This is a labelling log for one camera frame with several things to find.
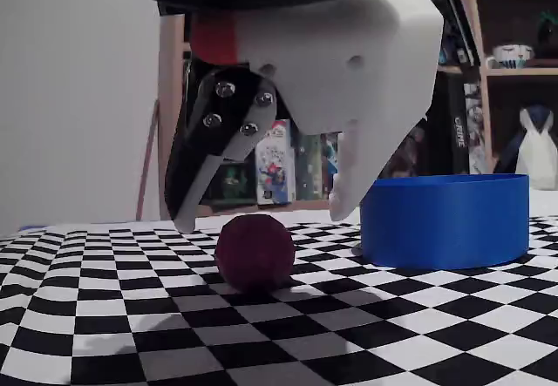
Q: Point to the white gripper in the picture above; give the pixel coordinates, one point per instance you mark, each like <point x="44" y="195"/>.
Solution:
<point x="344" y="85"/>

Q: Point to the pink faceted ball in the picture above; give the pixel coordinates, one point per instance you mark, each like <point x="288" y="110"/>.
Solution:
<point x="255" y="255"/>

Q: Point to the dark green game box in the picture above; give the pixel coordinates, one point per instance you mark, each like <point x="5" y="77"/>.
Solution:
<point x="309" y="168"/>

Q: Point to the white toy box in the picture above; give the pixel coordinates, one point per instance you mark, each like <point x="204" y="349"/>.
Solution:
<point x="274" y="168"/>

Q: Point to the red white game box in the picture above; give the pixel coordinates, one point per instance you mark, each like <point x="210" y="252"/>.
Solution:
<point x="331" y="164"/>

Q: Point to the black Back game box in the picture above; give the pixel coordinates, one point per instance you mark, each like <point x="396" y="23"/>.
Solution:
<point x="231" y="185"/>

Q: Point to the dark purple game box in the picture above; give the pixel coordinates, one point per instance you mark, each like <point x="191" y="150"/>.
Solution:
<point x="410" y="151"/>

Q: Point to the black Crime game box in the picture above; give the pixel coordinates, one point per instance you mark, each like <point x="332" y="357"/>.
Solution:
<point x="449" y="151"/>

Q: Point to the blue round box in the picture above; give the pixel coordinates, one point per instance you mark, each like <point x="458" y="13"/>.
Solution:
<point x="444" y="220"/>

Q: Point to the white illustrated game box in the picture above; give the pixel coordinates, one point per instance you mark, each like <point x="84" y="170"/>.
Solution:
<point x="476" y="133"/>

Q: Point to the white patterned mug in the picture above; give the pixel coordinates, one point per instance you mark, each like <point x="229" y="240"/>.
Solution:
<point x="510" y="57"/>

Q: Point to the blue white paper penguin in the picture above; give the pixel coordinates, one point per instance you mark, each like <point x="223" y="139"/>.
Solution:
<point x="534" y="155"/>

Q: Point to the black white checkerboard mat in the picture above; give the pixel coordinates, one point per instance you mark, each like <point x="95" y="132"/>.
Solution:
<point x="131" y="316"/>

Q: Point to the flat brown board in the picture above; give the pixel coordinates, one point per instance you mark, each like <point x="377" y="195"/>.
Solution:
<point x="547" y="63"/>

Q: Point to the dark green bonsai model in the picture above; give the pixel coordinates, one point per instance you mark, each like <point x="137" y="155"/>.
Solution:
<point x="548" y="33"/>

